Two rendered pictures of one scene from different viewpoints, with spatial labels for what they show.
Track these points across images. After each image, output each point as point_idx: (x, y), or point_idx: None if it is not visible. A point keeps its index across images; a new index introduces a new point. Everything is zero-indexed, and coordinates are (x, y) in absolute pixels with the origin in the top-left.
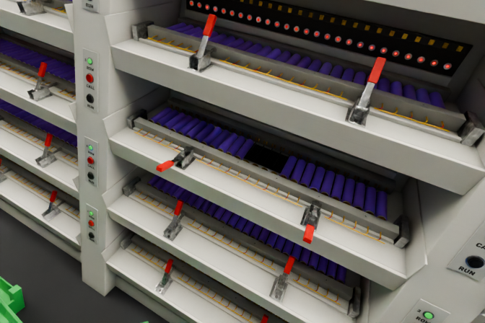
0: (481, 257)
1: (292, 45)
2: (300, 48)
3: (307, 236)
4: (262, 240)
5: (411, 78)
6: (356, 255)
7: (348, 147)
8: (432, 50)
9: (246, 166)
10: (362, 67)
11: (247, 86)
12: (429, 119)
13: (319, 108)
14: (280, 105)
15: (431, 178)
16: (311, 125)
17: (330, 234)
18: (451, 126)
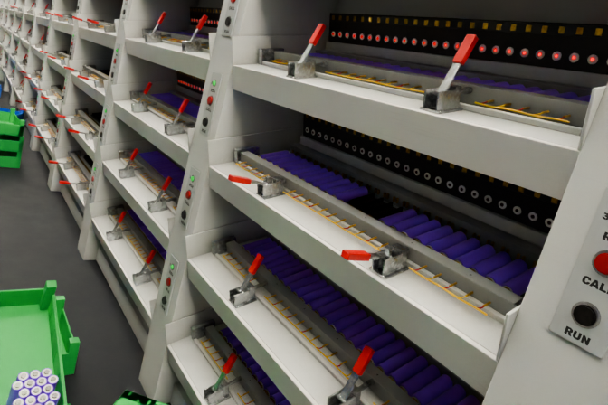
0: (593, 304)
1: (431, 63)
2: (438, 66)
3: (346, 250)
4: (352, 341)
5: (581, 87)
6: (429, 315)
7: (424, 144)
8: (605, 43)
9: (335, 202)
10: (508, 78)
11: (334, 87)
12: (552, 114)
13: (400, 101)
14: (356, 99)
15: (519, 176)
16: (385, 120)
17: (405, 287)
18: (584, 121)
